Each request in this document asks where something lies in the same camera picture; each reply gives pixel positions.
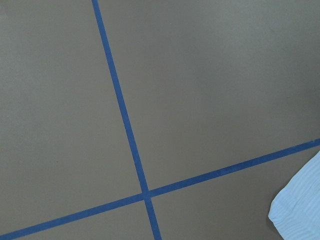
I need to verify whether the light blue button shirt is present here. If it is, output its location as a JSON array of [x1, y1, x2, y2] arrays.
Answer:
[[268, 153, 320, 240]]

